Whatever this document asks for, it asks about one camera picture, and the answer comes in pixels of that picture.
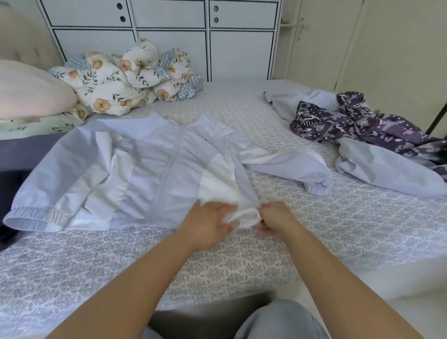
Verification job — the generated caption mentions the floral bunched quilt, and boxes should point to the floral bunched quilt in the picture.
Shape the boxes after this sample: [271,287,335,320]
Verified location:
[159,49,205,102]

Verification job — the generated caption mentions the person's left hand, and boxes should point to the person's left hand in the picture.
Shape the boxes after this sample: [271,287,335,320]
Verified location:
[175,200,240,254]

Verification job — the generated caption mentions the dark purple patterned garment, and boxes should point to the dark purple patterned garment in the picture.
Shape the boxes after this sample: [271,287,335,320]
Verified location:
[290,91,447,184]

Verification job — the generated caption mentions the floral pillow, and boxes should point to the floral pillow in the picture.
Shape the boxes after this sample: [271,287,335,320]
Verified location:
[0,105,93,141]

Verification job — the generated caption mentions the person's left forearm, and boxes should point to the person's left forearm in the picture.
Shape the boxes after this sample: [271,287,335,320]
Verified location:
[45,234,200,339]

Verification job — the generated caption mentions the light lavender sunscreen jacket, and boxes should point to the light lavender sunscreen jacket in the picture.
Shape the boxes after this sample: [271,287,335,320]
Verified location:
[3,110,336,233]

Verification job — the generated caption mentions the white wardrobe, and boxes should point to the white wardrobe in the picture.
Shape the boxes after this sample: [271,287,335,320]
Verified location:
[35,0,284,82]

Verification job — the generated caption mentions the pink plush pillow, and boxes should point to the pink plush pillow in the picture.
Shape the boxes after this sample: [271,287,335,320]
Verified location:
[0,59,79,121]

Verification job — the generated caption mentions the bed with grey patterned sheet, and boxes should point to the bed with grey patterned sheet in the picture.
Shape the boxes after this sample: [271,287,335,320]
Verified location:
[0,78,447,339]

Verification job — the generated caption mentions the black metal rack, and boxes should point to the black metal rack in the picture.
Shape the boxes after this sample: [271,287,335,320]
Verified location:
[427,103,447,139]

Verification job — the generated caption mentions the person's right hand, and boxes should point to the person's right hand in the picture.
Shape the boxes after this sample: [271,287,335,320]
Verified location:
[255,200,305,242]

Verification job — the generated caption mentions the white door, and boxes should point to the white door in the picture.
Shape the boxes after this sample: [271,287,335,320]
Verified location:
[272,0,447,134]

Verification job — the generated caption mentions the grey printed t-shirt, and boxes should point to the grey printed t-shirt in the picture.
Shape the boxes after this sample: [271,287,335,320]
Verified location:
[0,133,67,173]

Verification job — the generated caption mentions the person's right forearm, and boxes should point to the person's right forearm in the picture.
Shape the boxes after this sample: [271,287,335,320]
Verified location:
[283,225,423,339]

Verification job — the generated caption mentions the beige tufted headboard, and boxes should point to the beige tufted headboard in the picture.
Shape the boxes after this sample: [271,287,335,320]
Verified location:
[0,0,65,71]

